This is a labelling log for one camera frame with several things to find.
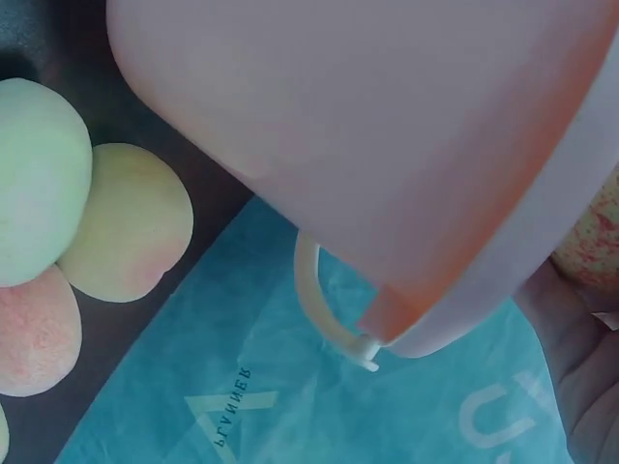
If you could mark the person's right hand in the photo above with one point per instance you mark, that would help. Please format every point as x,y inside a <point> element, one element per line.
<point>590,377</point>

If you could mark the yellow fruit with red speckles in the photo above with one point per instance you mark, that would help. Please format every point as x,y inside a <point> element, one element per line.
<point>597,232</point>

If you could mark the teal printed bag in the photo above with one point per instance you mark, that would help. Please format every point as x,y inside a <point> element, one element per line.
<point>232,386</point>

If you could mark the yellow peach with pink blush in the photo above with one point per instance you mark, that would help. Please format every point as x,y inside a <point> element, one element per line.
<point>135,222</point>

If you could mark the pink orange peach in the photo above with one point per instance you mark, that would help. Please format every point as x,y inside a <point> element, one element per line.
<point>34,333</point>

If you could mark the pale green peach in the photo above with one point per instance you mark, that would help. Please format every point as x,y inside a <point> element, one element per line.
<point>38,183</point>

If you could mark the pale yellow peach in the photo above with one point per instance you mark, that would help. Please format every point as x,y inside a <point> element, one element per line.
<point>3,430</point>

